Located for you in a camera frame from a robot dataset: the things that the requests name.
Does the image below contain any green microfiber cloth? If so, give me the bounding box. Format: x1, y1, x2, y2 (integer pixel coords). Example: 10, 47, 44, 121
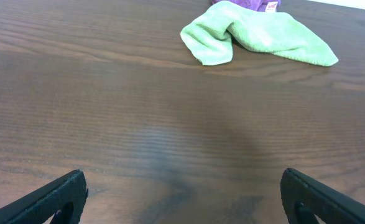
180, 1, 338, 67

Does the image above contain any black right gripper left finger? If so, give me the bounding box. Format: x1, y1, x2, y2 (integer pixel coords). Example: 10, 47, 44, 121
0, 170, 88, 224

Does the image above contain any crumpled purple cloth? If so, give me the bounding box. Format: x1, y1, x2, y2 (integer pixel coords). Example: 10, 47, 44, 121
211, 0, 281, 12

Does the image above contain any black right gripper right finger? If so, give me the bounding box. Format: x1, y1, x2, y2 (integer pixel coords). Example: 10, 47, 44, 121
280, 168, 365, 224

